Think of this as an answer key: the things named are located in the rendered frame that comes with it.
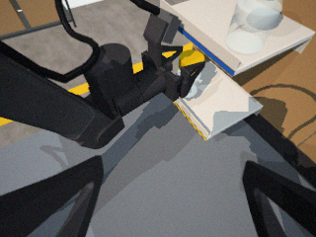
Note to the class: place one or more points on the white bottle with blue cap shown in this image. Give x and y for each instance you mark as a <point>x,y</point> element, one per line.
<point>251,25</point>

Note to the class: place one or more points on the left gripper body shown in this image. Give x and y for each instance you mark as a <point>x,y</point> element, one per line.
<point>157,76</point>

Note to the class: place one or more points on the clear glass bottle with yellow cap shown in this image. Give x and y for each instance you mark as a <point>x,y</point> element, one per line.
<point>188,57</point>

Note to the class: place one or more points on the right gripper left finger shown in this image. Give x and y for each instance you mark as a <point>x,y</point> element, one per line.
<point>23,210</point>

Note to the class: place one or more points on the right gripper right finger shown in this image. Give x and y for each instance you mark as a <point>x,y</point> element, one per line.
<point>261,183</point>

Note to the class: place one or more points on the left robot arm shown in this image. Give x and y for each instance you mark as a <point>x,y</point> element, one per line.
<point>93,121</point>

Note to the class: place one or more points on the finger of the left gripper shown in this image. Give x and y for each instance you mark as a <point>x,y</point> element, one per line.
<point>194,70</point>
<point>177,48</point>

